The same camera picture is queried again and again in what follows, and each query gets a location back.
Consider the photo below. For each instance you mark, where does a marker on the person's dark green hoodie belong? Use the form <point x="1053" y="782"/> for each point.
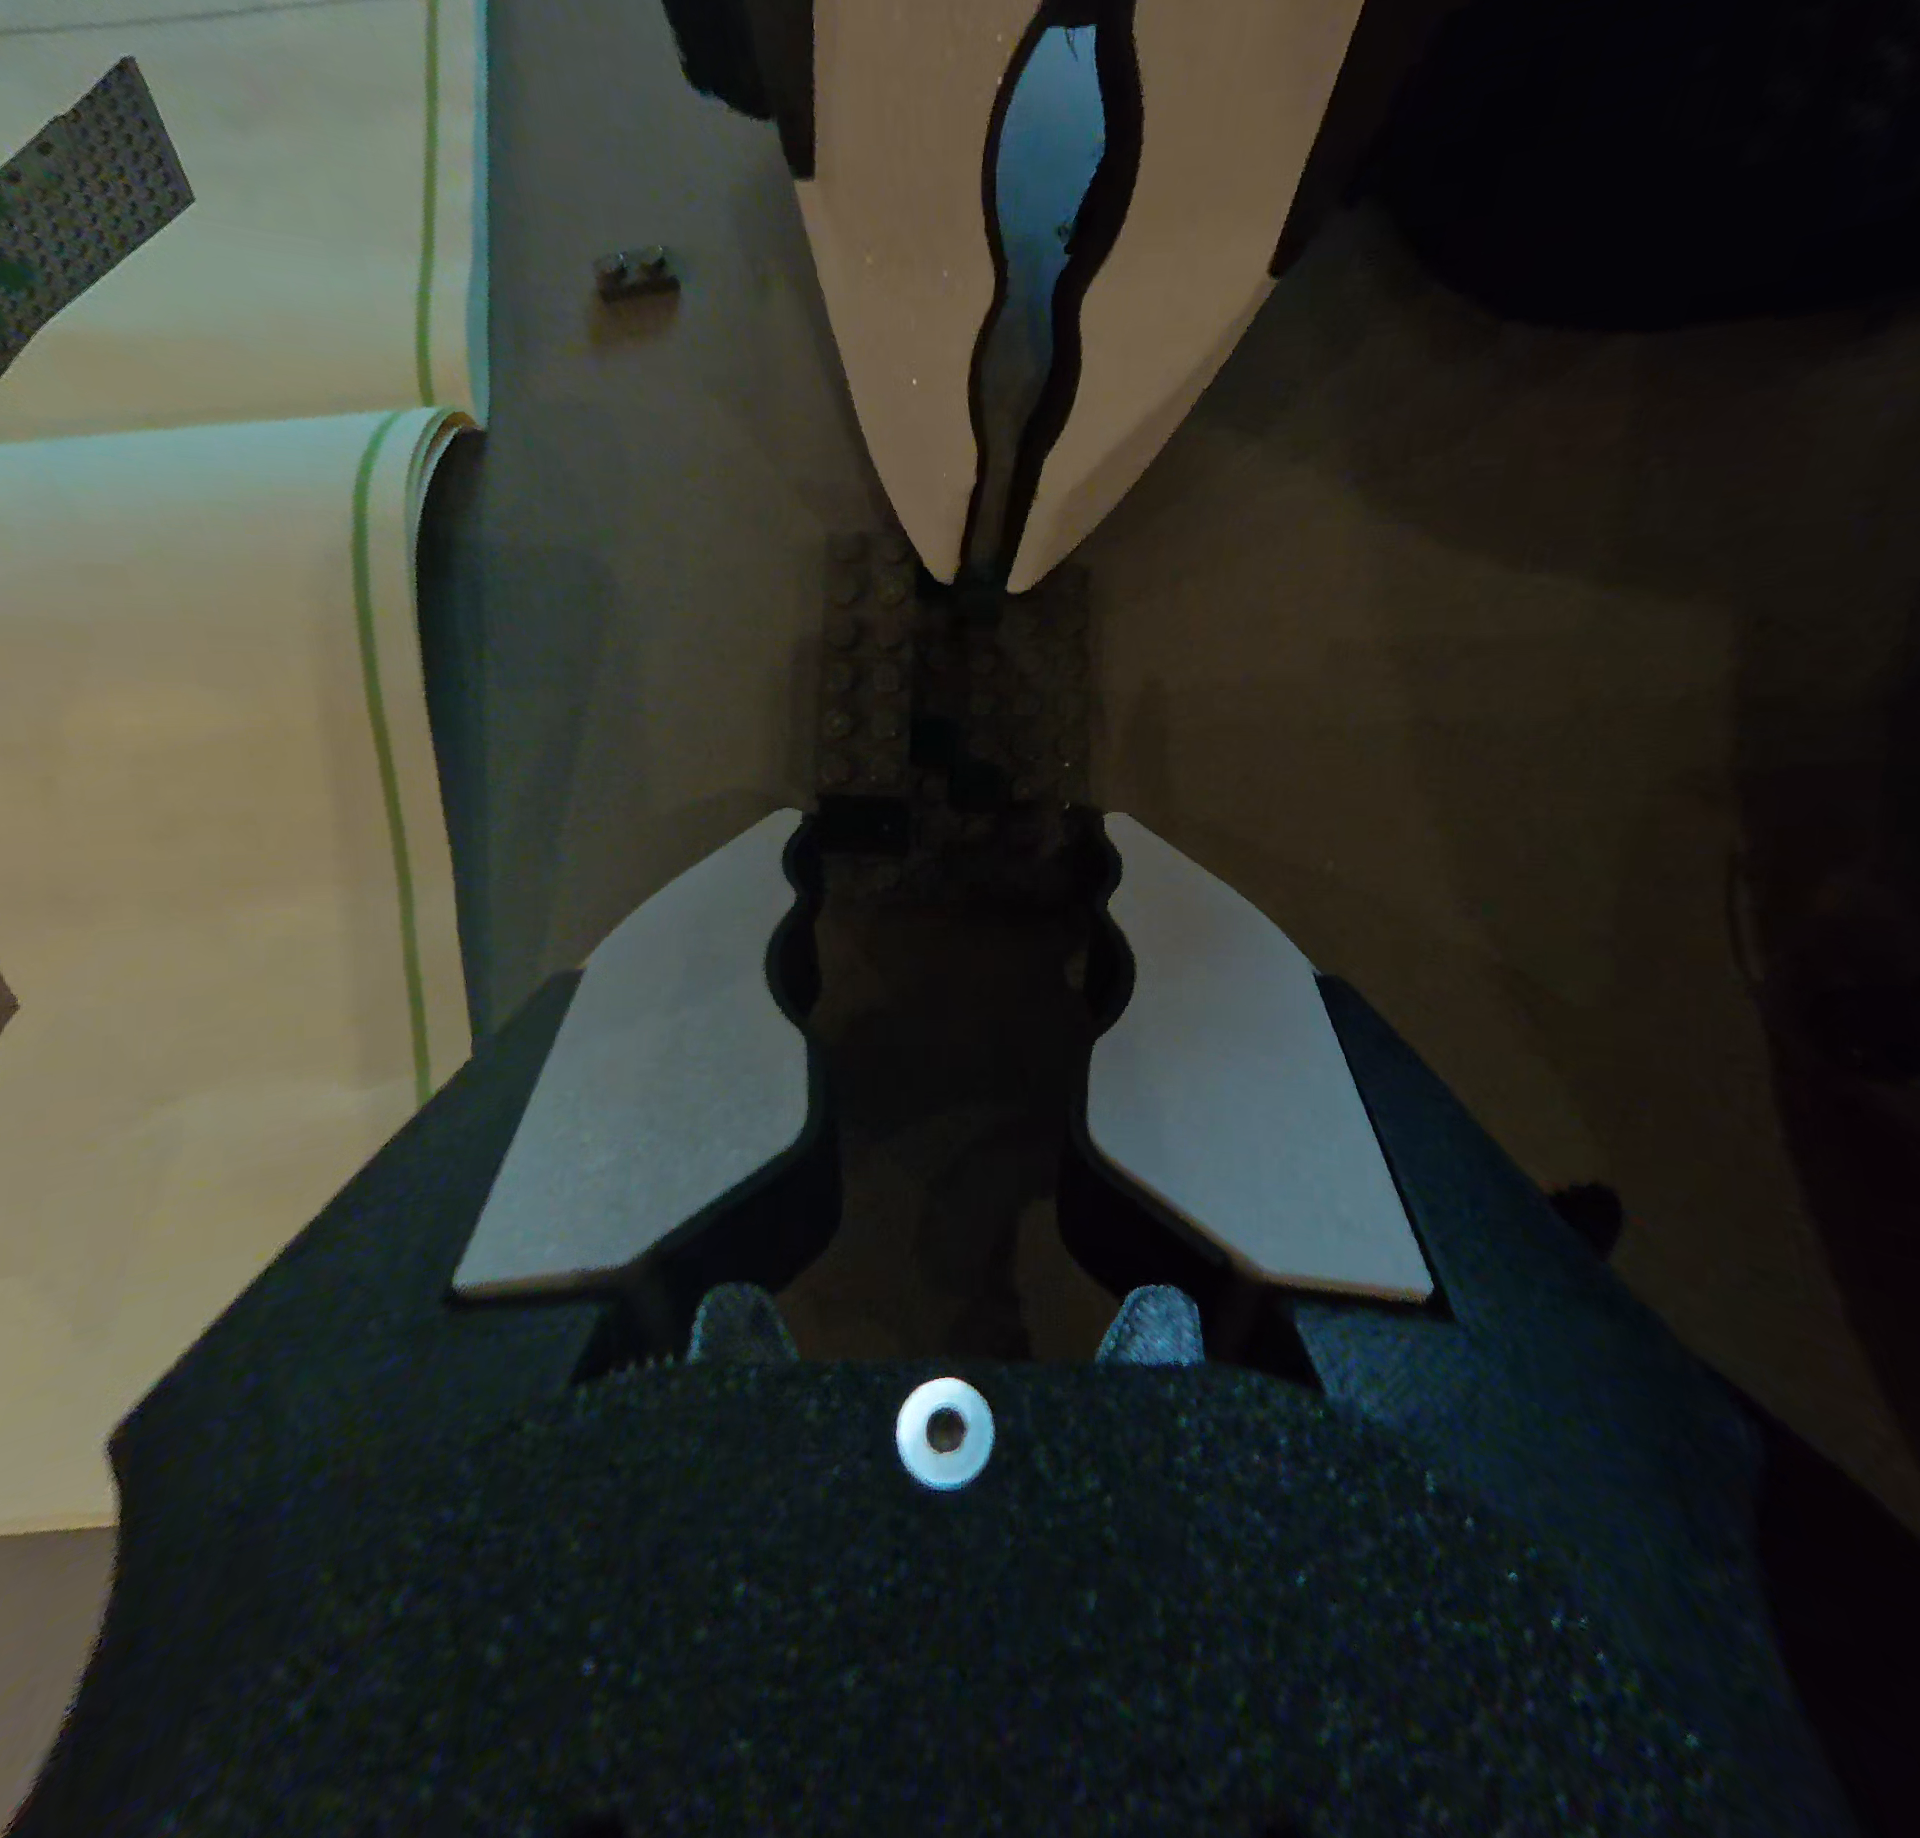
<point x="1845" y="1267"/>

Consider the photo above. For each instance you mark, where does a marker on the grey studded building plate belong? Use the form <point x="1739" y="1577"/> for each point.
<point x="871" y="696"/>

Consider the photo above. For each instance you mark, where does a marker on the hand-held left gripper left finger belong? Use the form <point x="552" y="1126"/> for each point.
<point x="645" y="1103"/>

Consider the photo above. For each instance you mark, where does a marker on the small grey two-stud plate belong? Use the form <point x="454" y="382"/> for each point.
<point x="640" y="274"/>

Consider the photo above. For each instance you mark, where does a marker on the open instruction booklet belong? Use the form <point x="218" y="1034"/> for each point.
<point x="198" y="667"/>

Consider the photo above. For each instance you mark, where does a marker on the black textured cushion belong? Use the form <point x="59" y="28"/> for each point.
<point x="1650" y="144"/>

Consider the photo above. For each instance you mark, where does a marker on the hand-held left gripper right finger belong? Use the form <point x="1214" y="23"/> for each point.
<point x="1245" y="1103"/>

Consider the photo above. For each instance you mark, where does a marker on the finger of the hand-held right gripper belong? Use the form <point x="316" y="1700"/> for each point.
<point x="1217" y="188"/>
<point x="901" y="188"/>

